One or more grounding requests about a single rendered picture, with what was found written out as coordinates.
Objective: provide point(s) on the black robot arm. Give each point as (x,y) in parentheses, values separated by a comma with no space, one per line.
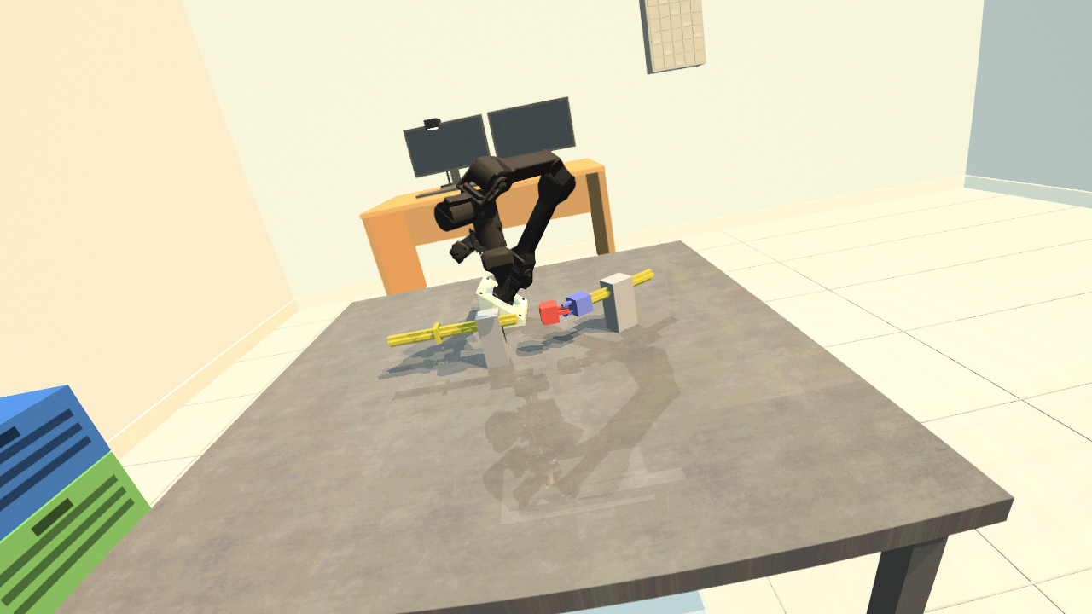
(495,176)

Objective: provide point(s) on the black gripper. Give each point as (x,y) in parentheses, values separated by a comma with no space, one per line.
(496,257)

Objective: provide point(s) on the yellow square bar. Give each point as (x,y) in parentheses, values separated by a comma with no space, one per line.
(489,325)

